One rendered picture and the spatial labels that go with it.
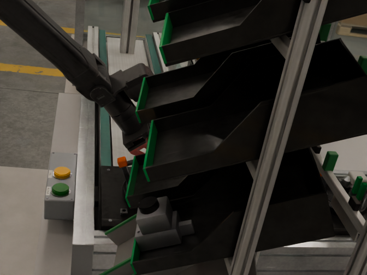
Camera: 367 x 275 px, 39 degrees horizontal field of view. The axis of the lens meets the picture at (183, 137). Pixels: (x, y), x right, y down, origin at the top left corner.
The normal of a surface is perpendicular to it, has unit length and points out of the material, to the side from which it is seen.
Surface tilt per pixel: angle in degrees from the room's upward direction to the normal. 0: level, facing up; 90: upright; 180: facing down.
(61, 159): 0
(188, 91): 25
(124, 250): 45
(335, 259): 90
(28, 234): 0
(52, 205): 90
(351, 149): 0
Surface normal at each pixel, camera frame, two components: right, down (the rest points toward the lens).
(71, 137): 0.15, -0.85
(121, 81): -0.42, -0.47
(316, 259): 0.15, 0.51
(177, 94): -0.29, -0.84
